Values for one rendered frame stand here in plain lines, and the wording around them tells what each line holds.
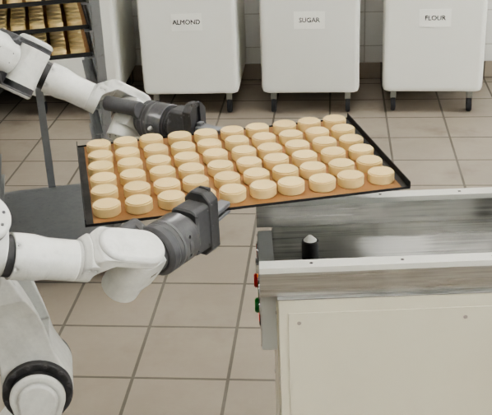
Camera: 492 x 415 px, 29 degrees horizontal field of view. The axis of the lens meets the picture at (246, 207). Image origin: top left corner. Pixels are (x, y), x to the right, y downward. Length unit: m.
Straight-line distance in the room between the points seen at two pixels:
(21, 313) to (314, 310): 0.58
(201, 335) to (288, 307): 1.49
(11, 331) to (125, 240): 0.53
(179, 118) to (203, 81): 3.06
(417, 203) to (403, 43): 3.11
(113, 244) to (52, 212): 2.37
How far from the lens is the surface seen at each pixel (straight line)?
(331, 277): 1.74
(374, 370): 1.84
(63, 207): 3.88
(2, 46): 2.11
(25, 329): 1.96
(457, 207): 2.04
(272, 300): 1.80
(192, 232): 1.59
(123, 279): 1.53
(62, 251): 1.47
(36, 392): 1.99
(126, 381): 3.04
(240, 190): 1.74
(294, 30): 5.04
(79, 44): 3.36
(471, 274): 1.78
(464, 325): 1.82
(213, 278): 3.55
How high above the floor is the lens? 1.72
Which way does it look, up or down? 25 degrees down
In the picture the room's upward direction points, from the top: 2 degrees counter-clockwise
